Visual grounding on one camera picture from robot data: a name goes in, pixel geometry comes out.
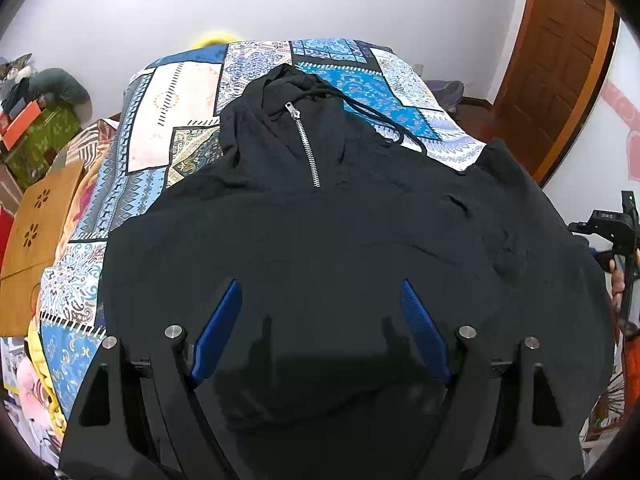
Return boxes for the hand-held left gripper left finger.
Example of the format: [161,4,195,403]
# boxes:
[59,278,244,479]

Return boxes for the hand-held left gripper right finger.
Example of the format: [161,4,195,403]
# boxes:
[400,279,586,479]

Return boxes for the black zip hoodie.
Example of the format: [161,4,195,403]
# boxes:
[97,64,617,476]

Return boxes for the person's right hand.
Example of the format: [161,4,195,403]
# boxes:
[607,249,640,333]

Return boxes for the brown wooden door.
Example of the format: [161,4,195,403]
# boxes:
[492,0,622,187]

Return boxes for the yellow cloth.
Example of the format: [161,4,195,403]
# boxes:
[24,310,70,436]

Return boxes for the brown wooden board with cutouts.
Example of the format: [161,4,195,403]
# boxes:
[0,160,87,337]

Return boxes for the blue patchwork bedspread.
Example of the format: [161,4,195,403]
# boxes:
[37,37,488,421]

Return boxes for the dark purple cloth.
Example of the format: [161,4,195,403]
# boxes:
[425,79,467,113]

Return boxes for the striped patterned quilt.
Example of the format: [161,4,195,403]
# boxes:
[64,119,122,166]

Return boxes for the green patterned box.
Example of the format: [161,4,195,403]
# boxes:
[4,104,82,192]

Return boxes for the orange box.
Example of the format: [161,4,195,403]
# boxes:
[0,100,43,151]

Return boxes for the yellow hoop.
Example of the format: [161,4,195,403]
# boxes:
[192,30,237,49]

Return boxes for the grey plush toy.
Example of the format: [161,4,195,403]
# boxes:
[27,67,92,107]

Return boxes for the pink wall decal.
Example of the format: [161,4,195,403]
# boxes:
[599,72,640,183]

